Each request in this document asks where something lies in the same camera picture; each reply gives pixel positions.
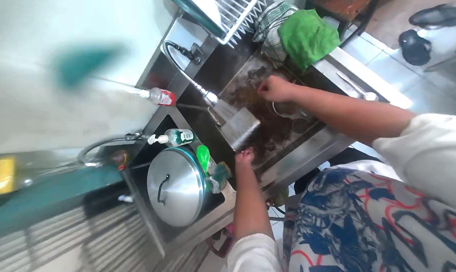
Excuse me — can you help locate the person's right hand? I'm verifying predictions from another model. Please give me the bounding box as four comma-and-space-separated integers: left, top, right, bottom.
257, 75, 300, 103

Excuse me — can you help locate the person's left hand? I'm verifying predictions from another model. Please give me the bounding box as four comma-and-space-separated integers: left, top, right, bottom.
235, 147, 255, 165

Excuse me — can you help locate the rectangular stainless steel container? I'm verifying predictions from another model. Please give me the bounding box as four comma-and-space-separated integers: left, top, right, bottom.
208, 99, 261, 152

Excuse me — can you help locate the person's right forearm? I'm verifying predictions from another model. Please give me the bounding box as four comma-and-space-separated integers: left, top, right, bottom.
293, 84, 417, 147

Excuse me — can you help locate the person's left forearm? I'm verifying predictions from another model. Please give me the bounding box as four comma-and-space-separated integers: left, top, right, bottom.
234, 162, 275, 242

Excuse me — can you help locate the clear round bowl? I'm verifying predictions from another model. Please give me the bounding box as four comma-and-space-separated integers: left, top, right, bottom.
272, 101, 309, 120

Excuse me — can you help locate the bright green plastic spoon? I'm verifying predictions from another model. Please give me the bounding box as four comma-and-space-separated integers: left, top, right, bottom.
196, 144, 210, 177

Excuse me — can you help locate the stainless steel sink counter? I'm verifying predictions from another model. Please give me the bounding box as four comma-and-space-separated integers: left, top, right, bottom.
119, 14, 414, 259

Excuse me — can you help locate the small round dark cup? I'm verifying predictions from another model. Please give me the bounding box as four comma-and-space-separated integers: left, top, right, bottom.
291, 118, 308, 134

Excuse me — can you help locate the bright green cloth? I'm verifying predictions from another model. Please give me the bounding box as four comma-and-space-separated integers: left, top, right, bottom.
277, 9, 341, 72

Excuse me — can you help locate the striped white green towel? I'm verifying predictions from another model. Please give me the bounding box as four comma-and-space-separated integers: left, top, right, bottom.
252, 1, 299, 67

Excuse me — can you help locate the green pump soap bottle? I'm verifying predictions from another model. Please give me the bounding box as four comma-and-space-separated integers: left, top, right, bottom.
147, 128, 194, 147

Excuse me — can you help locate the spring neck chrome faucet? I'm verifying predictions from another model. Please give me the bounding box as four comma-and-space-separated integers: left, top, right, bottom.
162, 40, 220, 107

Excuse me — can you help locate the large pot with steel lid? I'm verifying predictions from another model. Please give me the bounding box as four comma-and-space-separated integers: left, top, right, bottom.
147, 147, 210, 227

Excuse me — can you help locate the long silver utensil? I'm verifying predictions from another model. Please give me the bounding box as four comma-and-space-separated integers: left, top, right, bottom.
336, 71, 379, 102

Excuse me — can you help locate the large teal tray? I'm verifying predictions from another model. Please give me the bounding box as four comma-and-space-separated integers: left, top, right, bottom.
171, 0, 229, 40

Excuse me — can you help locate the clear bottle with red label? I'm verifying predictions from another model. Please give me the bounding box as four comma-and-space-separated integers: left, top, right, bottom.
132, 87, 176, 107

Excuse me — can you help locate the brown wooden chair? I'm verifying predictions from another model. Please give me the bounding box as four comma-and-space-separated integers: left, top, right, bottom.
305, 0, 378, 48

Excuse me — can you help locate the person's body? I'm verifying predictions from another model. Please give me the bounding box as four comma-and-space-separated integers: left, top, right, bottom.
283, 113, 456, 272

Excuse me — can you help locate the black shoe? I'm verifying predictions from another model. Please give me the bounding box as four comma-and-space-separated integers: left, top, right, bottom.
408, 3, 456, 30
398, 29, 433, 66

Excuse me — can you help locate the teal ledge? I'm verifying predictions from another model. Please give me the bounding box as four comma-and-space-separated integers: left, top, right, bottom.
0, 164, 123, 242

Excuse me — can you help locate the grey slatted rack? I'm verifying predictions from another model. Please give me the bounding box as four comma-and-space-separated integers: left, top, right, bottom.
0, 181, 157, 272

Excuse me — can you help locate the yellow package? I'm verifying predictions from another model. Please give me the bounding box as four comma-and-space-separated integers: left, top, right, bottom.
0, 155, 16, 197

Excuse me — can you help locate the white wire dish rack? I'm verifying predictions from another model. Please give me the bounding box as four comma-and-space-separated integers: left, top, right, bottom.
212, 0, 269, 48

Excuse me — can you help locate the curved grey hose faucet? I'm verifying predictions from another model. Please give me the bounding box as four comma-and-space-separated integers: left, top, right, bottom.
78, 132, 147, 168

